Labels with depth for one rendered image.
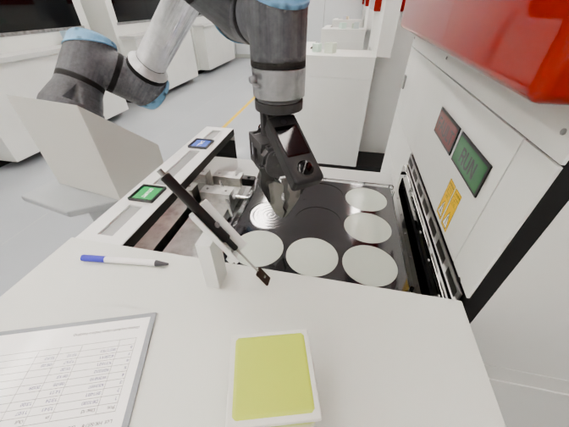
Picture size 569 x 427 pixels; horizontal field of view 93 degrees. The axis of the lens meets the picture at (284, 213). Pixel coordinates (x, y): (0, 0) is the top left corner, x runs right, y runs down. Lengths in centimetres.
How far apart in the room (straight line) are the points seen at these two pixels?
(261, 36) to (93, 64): 66
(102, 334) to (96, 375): 5
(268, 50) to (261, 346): 33
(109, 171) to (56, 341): 54
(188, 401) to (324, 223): 41
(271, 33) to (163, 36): 56
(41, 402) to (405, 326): 40
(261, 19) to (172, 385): 42
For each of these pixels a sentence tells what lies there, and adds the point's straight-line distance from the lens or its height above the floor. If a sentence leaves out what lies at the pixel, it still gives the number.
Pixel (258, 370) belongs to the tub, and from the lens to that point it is 27.
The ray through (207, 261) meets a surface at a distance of 37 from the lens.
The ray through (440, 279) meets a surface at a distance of 50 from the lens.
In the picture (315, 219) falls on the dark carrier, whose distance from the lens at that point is 61.
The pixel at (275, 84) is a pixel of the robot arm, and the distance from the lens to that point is 39.
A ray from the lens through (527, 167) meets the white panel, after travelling 37.
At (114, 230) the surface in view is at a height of 96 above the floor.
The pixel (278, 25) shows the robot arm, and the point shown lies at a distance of 38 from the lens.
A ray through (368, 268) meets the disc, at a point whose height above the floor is 90.
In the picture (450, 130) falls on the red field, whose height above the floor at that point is 111.
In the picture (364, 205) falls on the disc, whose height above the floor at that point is 90.
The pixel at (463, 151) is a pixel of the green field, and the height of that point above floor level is 111.
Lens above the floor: 129
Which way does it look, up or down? 38 degrees down
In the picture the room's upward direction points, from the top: straight up
